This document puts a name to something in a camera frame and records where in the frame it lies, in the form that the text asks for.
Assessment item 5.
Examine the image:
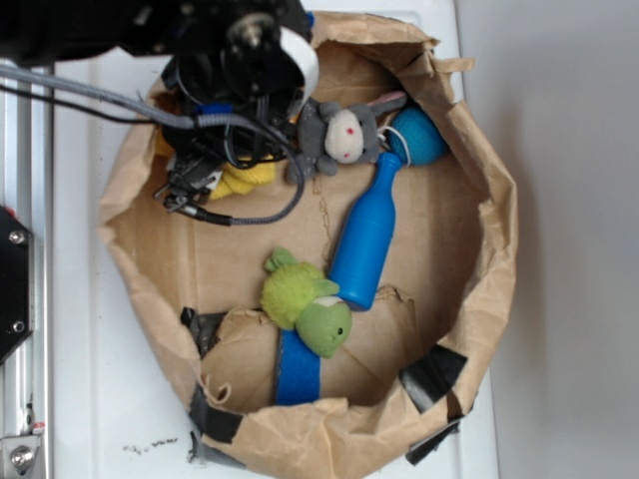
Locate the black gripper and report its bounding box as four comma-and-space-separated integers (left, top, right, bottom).
154, 97, 295, 215

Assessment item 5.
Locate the yellow cloth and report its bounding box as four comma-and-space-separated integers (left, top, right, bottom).
153, 130, 276, 205

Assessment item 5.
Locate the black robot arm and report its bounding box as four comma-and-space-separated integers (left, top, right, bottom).
1, 1, 320, 227

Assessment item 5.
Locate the grey plush donkey toy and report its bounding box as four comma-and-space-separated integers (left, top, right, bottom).
287, 91, 407, 184

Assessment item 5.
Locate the green plush turtle toy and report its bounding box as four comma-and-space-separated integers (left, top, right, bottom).
260, 247, 352, 358

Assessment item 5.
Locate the blue felt strip top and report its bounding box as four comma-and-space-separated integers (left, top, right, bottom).
306, 11, 316, 30

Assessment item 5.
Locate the blue felt strip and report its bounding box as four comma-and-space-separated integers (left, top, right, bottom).
306, 11, 316, 30
275, 329, 320, 406

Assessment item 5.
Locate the blue plastic bottle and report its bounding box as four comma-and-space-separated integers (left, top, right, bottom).
328, 153, 402, 311

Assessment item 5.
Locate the brown paper bag bin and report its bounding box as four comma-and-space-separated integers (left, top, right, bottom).
99, 12, 518, 478

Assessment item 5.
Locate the blue felt strip bottom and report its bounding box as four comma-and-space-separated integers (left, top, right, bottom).
275, 329, 320, 406

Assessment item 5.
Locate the aluminium frame rail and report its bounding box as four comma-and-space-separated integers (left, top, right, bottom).
1, 78, 53, 478

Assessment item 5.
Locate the grey braided cable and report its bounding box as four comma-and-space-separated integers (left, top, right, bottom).
0, 63, 307, 228

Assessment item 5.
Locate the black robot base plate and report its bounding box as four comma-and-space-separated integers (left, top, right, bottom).
0, 206, 34, 365

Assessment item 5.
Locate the blue ball with string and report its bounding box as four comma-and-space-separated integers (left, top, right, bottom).
387, 107, 448, 167

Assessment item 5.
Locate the metal corner bracket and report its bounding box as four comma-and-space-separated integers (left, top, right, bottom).
1, 435, 46, 479

